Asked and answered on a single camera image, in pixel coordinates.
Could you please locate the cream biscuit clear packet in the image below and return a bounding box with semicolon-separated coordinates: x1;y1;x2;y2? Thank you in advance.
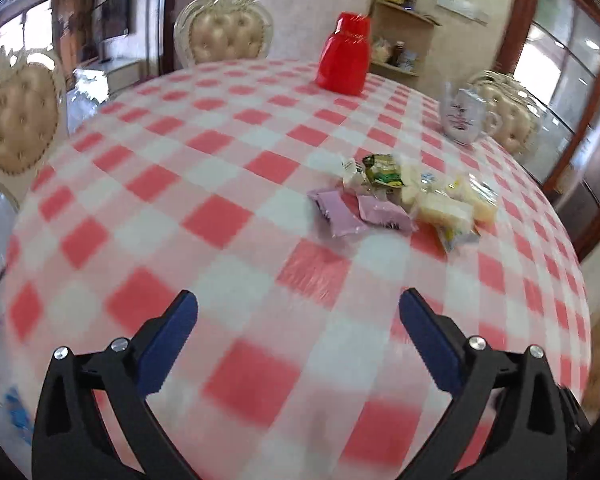
415;192;474;231

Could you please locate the yellow cake clear packet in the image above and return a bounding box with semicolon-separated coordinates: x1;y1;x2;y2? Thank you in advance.
446;174;498;224

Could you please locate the pink snack packet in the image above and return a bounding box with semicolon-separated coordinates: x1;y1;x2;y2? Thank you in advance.
308;188;368;237
356;194;416;234

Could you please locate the green snack packet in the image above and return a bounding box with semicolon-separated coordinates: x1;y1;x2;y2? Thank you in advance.
362;154;404;188

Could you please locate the blue snack packet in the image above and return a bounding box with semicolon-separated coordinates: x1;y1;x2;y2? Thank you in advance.
1;386;33;445

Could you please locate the white pastry packet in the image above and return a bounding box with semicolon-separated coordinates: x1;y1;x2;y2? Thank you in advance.
341;158;370;194

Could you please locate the cream tufted chair right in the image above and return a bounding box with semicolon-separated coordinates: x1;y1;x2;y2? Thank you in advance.
467;70;541;159

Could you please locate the cream tufted chair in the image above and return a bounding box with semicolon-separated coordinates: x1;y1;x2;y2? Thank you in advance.
173;0;274;67
0;49;68;209
467;70;541;159

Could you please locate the red white checkered tablecloth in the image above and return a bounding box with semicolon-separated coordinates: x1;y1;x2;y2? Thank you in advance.
3;60;591;479

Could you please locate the white floral teapot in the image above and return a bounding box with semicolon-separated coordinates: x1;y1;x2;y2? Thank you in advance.
439;81;502;146

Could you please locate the cream tufted chair left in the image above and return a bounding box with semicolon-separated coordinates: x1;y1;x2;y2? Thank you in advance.
0;49;68;209

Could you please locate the red thermos jug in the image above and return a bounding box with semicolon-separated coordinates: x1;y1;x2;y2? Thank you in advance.
315;12;370;96

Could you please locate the wooden corner shelf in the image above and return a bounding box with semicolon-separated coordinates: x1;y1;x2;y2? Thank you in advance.
370;0;440;89

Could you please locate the cream tufted chair back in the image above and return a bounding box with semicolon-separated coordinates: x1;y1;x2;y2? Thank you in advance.
173;0;274;67

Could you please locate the wall television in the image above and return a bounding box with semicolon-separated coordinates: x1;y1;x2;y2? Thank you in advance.
93;0;132;44

